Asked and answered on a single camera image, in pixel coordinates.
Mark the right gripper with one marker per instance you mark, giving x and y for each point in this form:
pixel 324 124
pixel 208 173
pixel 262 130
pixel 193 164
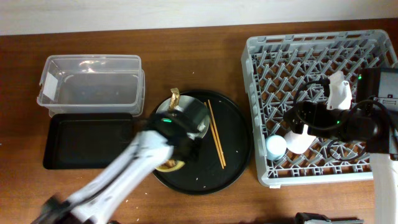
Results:
pixel 317 112

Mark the pink cup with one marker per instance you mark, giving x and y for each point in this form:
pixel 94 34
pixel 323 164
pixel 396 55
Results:
pixel 299 143

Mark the blue cup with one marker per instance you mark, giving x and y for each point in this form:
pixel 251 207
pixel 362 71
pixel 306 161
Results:
pixel 275 147

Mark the yellow bowl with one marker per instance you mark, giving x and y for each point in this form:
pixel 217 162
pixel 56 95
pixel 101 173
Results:
pixel 165 169

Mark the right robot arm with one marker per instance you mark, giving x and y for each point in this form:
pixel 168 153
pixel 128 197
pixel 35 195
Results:
pixel 372 119

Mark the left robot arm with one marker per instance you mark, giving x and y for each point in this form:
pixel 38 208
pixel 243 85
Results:
pixel 164 136

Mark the grey dishwasher rack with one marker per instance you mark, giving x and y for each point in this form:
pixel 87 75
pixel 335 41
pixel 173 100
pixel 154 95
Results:
pixel 275 67

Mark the round black tray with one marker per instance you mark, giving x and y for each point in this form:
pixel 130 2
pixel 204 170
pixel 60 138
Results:
pixel 205 175

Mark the wooden chopstick upper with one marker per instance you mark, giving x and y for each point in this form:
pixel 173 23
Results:
pixel 216 136

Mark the wooden chopstick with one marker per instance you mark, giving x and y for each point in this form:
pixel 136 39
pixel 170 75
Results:
pixel 216 136
pixel 206 104

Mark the wooden chopstick lower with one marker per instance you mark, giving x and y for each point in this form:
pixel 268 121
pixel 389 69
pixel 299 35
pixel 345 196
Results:
pixel 206 104

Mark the crumpled white napkin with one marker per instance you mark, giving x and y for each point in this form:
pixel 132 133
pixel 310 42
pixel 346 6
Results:
pixel 202 131

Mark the grey plate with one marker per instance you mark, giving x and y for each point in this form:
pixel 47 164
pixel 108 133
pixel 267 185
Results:
pixel 192 109

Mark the gold foil wrapper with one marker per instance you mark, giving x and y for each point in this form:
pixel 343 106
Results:
pixel 175 98

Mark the food scraps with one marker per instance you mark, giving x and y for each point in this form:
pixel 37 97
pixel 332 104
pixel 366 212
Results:
pixel 172 163

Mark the clear plastic bin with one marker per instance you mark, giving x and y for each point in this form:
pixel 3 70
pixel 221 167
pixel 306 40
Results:
pixel 92 83

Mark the black rectangular tray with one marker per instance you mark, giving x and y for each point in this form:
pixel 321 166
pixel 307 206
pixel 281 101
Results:
pixel 88 140

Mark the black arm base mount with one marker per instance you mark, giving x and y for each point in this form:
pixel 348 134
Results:
pixel 314 218

